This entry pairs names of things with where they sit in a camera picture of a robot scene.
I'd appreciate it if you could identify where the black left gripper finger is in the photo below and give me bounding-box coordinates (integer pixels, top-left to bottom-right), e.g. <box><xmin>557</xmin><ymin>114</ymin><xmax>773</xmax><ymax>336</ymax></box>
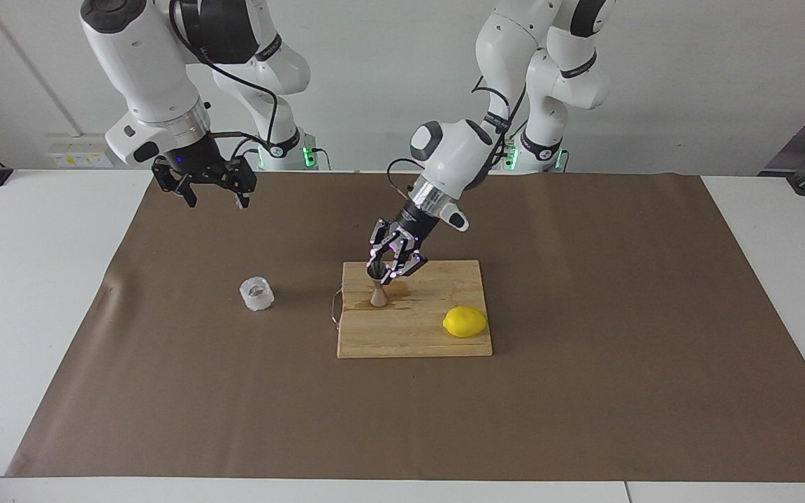
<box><xmin>368</xmin><ymin>218</ymin><xmax>400</xmax><ymax>265</ymax></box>
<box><xmin>382</xmin><ymin>240</ymin><xmax>428</xmax><ymax>286</ymax></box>

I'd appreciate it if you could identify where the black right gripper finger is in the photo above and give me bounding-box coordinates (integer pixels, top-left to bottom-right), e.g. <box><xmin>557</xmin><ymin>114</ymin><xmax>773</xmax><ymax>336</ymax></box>
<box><xmin>151</xmin><ymin>156</ymin><xmax>199</xmax><ymax>209</ymax></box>
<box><xmin>224</xmin><ymin>156</ymin><xmax>259</xmax><ymax>210</ymax></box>

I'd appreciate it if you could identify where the steel double jigger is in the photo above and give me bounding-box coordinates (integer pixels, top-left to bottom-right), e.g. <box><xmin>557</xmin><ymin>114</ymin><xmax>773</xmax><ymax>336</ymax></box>
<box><xmin>365</xmin><ymin>262</ymin><xmax>391</xmax><ymax>309</ymax></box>

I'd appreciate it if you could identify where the small clear glass cup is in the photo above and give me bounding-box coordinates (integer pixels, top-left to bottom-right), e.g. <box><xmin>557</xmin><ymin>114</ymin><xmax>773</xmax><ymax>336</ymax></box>
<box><xmin>239</xmin><ymin>277</ymin><xmax>275</xmax><ymax>312</ymax></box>

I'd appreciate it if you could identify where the wooden cutting board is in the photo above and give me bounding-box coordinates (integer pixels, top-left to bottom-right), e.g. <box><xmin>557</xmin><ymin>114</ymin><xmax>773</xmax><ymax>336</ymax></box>
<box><xmin>331</xmin><ymin>260</ymin><xmax>494</xmax><ymax>360</ymax></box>

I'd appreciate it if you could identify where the yellow lemon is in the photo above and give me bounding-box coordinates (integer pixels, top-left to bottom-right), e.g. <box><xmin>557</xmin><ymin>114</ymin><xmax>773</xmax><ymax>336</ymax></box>
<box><xmin>442</xmin><ymin>305</ymin><xmax>488</xmax><ymax>340</ymax></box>

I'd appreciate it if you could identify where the brown paper table mat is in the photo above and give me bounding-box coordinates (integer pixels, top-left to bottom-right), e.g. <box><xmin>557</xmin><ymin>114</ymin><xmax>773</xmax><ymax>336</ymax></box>
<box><xmin>6</xmin><ymin>170</ymin><xmax>805</xmax><ymax>483</ymax></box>

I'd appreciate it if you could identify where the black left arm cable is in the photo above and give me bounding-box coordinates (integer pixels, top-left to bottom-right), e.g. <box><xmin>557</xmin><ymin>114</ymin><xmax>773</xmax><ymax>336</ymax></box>
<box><xmin>386</xmin><ymin>73</ymin><xmax>525</xmax><ymax>210</ymax></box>

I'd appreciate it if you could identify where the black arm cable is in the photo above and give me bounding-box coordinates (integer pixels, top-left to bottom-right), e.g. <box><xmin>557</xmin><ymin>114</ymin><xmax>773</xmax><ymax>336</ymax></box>
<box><xmin>168</xmin><ymin>0</ymin><xmax>284</xmax><ymax>165</ymax></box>
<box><xmin>386</xmin><ymin>73</ymin><xmax>525</xmax><ymax>210</ymax></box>

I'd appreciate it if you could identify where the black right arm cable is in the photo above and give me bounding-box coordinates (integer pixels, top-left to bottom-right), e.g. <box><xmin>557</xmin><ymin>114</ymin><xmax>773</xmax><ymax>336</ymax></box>
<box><xmin>168</xmin><ymin>0</ymin><xmax>284</xmax><ymax>165</ymax></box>

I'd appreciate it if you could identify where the white wall socket strip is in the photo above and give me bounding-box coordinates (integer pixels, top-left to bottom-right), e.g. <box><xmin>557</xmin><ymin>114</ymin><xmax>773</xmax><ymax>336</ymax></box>
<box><xmin>48</xmin><ymin>135</ymin><xmax>115</xmax><ymax>168</ymax></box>

